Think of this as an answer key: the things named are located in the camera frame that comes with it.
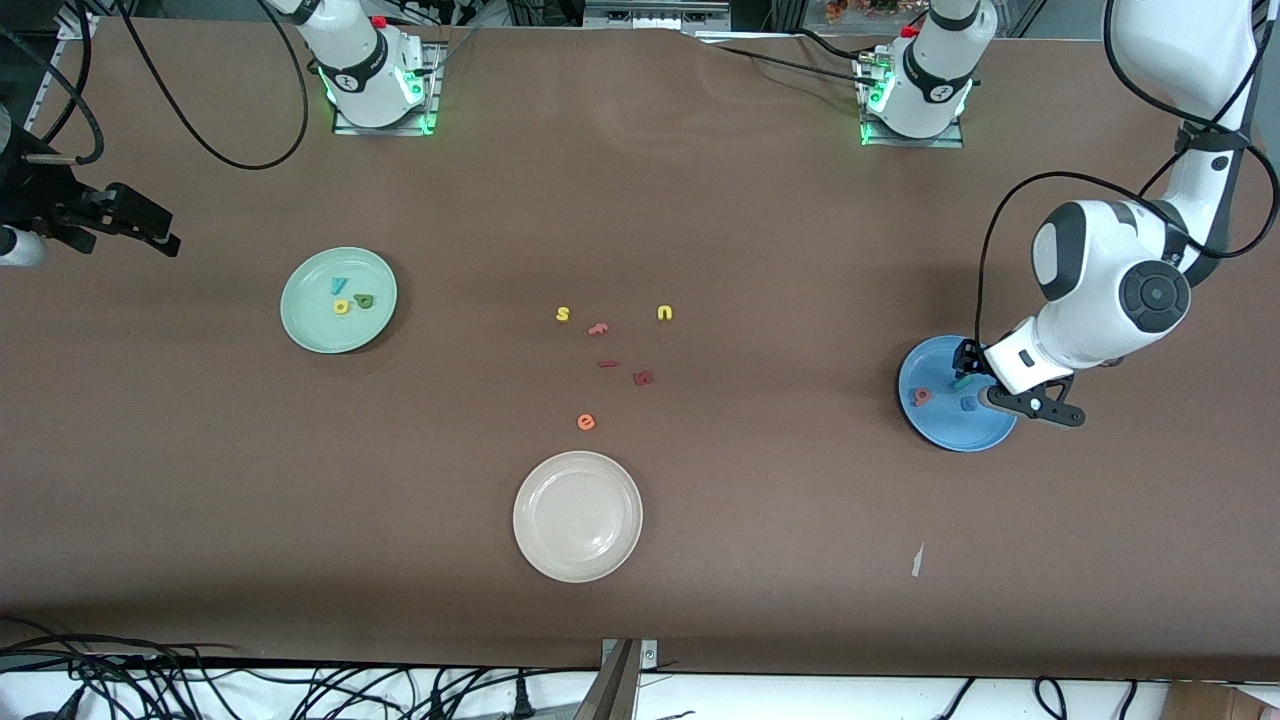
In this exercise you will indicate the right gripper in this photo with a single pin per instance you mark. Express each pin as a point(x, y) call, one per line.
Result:
point(40, 196)

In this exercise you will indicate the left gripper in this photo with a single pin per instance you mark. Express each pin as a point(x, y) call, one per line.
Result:
point(968, 357)

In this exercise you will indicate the blue plate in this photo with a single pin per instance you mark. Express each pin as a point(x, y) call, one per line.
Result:
point(940, 432)

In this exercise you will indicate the small white paper scrap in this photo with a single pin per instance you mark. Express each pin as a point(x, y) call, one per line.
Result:
point(917, 560)

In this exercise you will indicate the pale green plate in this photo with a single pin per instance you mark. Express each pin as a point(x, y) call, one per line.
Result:
point(315, 325)

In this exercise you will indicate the brown table cover sheet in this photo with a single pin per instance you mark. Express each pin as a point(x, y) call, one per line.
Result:
point(700, 200)

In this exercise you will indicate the orange flowers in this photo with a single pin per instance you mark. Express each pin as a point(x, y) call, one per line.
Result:
point(850, 10)

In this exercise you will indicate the cardboard box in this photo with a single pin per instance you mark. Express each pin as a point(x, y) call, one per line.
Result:
point(1210, 705)

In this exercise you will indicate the cream white plate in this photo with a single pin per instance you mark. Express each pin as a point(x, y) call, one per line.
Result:
point(577, 516)

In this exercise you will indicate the grey metal box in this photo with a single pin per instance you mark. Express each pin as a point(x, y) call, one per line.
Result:
point(650, 12)

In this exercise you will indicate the black power plug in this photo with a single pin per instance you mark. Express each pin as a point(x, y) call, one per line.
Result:
point(520, 697)

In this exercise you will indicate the aluminium frame profile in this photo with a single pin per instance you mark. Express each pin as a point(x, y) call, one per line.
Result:
point(45, 95)

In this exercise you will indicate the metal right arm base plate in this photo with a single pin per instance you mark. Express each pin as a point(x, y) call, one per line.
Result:
point(345, 130)

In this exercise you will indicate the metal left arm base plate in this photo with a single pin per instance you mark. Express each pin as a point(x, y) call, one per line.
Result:
point(945, 143)

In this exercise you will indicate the metal edge bracket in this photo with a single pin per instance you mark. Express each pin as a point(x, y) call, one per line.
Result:
point(648, 655)

